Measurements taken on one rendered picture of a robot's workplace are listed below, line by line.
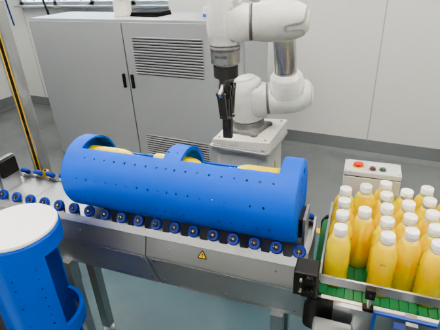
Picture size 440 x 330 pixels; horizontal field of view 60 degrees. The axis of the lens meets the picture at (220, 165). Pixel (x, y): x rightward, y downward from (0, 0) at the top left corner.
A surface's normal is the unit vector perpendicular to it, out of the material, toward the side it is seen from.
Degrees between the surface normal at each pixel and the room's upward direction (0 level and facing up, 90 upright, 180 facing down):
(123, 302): 0
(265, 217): 85
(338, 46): 90
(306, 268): 0
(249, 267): 70
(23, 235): 0
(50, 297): 89
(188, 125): 90
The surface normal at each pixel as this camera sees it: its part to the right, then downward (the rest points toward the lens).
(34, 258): 0.69, 0.31
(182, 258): -0.33, 0.13
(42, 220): -0.04, -0.88
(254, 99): -0.07, 0.39
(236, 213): -0.34, 0.37
